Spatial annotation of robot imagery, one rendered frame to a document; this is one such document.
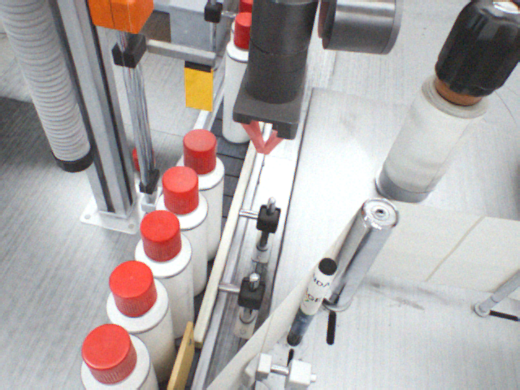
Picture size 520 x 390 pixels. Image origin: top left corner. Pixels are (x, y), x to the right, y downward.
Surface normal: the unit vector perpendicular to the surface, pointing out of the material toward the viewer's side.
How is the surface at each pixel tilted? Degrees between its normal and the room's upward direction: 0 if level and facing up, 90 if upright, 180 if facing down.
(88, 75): 90
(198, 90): 90
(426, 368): 0
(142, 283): 2
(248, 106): 1
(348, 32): 82
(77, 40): 90
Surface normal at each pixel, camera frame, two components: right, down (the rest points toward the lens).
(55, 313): 0.10, -0.60
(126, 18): -0.19, 0.77
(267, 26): -0.57, 0.62
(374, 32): 0.01, 0.63
